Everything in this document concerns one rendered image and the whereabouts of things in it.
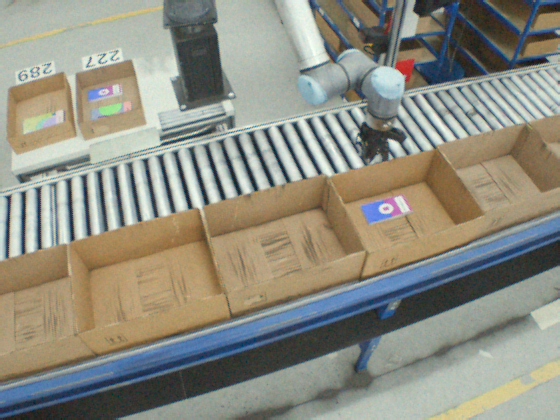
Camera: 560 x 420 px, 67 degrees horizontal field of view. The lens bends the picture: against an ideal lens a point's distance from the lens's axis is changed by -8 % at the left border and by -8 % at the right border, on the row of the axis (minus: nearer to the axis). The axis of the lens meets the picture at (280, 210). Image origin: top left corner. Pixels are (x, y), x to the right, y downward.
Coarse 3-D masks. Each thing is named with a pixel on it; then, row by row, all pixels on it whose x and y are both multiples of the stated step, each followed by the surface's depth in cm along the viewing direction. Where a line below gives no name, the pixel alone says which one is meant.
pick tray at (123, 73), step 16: (112, 64) 208; (128, 64) 211; (80, 80) 208; (96, 80) 211; (112, 80) 214; (128, 80) 214; (80, 96) 204; (112, 96) 206; (128, 96) 206; (80, 112) 195; (128, 112) 187; (80, 128) 185; (96, 128) 188; (112, 128) 191; (128, 128) 194
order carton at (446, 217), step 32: (416, 160) 147; (352, 192) 149; (384, 192) 155; (416, 192) 155; (448, 192) 146; (384, 224) 148; (416, 224) 147; (448, 224) 147; (480, 224) 132; (384, 256) 126; (416, 256) 134
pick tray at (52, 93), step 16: (32, 80) 202; (48, 80) 205; (64, 80) 209; (16, 96) 204; (32, 96) 208; (48, 96) 208; (64, 96) 208; (16, 112) 202; (32, 112) 202; (48, 112) 201; (16, 128) 195; (48, 128) 183; (64, 128) 186; (16, 144) 182; (32, 144) 186; (48, 144) 189
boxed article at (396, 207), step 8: (384, 200) 151; (392, 200) 151; (400, 200) 151; (360, 208) 150; (368, 208) 149; (376, 208) 149; (384, 208) 149; (392, 208) 149; (400, 208) 149; (408, 208) 149; (368, 216) 147; (376, 216) 147; (384, 216) 147; (392, 216) 147; (400, 216) 148; (368, 224) 147
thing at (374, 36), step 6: (360, 30) 181; (366, 30) 180; (372, 30) 180; (378, 30) 180; (384, 30) 181; (360, 36) 182; (366, 36) 178; (372, 36) 179; (378, 36) 179; (384, 36) 180; (366, 42) 180; (372, 42) 181; (378, 42) 182; (384, 42) 183; (372, 48) 186; (378, 48) 186
